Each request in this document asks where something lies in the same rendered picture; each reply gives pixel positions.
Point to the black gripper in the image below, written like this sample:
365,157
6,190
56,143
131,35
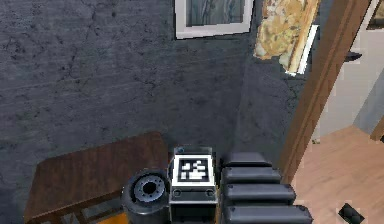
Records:
148,193

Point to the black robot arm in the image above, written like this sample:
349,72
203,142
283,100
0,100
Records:
256,193

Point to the brown wooden table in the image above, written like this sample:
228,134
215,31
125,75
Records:
96,166

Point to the white framed picture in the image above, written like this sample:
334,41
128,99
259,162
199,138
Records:
213,16

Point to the small black flat object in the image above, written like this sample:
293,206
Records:
350,213

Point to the brown wooden door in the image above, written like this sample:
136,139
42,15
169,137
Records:
320,83

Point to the tan framed painting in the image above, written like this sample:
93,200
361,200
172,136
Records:
283,30

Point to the dark framed picture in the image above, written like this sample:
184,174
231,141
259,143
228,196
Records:
377,16

